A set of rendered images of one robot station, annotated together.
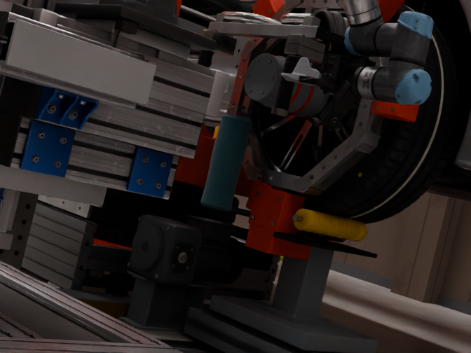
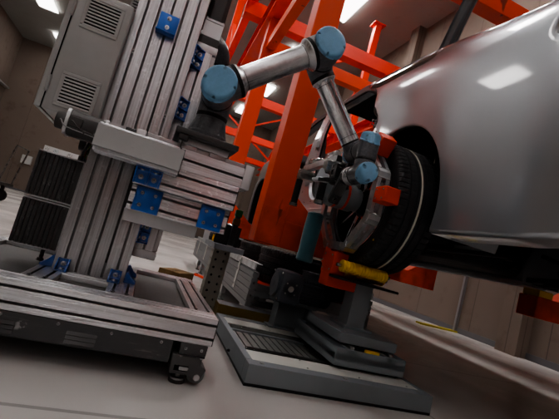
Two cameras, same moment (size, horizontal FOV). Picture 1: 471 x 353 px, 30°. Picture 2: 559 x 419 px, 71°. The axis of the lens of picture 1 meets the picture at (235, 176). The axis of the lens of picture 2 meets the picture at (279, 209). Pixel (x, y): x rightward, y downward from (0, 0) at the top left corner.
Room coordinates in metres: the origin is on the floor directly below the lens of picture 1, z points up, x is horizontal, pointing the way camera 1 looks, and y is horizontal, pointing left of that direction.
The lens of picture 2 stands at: (0.46, -0.66, 0.50)
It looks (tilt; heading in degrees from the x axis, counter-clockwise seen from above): 6 degrees up; 25
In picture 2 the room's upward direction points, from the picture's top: 15 degrees clockwise
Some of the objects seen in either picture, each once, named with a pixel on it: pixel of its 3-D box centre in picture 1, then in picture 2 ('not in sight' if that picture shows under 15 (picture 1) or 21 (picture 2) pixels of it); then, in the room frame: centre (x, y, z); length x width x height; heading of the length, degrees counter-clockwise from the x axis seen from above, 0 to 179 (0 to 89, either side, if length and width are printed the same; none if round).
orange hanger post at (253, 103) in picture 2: not in sight; (245, 123); (4.05, 1.68, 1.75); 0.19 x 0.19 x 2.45; 42
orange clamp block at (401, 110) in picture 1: (395, 104); (386, 195); (2.16, -0.35, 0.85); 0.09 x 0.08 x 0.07; 42
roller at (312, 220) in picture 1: (331, 225); (363, 271); (2.37, -0.29, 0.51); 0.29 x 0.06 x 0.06; 132
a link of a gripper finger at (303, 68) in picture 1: (301, 69); (320, 174); (2.00, -0.09, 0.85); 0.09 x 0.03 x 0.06; 78
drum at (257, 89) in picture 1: (287, 86); (338, 194); (2.35, -0.08, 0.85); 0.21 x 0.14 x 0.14; 132
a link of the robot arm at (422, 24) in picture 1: (406, 40); (366, 148); (1.87, -0.29, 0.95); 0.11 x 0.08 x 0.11; 35
